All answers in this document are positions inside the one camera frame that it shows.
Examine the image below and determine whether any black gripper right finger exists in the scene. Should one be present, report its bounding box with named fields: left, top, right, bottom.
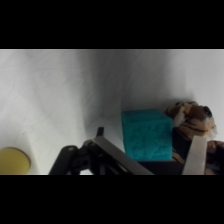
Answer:
left=181, top=134, right=224, bottom=176

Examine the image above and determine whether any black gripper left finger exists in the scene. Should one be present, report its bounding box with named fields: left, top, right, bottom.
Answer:
left=49, top=126, right=154, bottom=176

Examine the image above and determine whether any blue cube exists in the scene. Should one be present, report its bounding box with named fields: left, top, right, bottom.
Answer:
left=120, top=109, right=174, bottom=162

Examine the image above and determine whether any tiger plush toy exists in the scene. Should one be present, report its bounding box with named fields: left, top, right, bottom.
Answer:
left=165, top=101, right=224, bottom=176

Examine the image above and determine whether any yellow plastic cup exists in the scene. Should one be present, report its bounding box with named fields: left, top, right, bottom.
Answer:
left=0, top=146, right=32, bottom=176

